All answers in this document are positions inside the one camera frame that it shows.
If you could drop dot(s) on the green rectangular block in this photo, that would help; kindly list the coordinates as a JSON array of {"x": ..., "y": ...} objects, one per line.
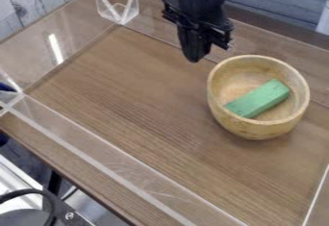
[{"x": 260, "y": 99}]

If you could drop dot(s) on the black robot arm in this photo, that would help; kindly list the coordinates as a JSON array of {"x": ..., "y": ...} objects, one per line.
[{"x": 203, "y": 26}]

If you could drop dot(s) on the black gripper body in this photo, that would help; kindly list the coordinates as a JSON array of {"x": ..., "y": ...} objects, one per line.
[{"x": 202, "y": 16}]

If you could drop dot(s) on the clear acrylic enclosure wall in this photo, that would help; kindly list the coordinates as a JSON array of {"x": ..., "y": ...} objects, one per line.
[{"x": 110, "y": 106}]

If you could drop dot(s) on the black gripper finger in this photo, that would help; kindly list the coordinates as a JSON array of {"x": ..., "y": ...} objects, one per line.
[
  {"x": 203, "y": 45},
  {"x": 190, "y": 44}
]

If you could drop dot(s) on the black table leg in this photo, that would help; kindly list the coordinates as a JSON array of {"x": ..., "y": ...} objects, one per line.
[{"x": 55, "y": 183}]

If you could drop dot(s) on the brown wooden bowl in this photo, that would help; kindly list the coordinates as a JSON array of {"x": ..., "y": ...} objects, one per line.
[{"x": 238, "y": 75}]

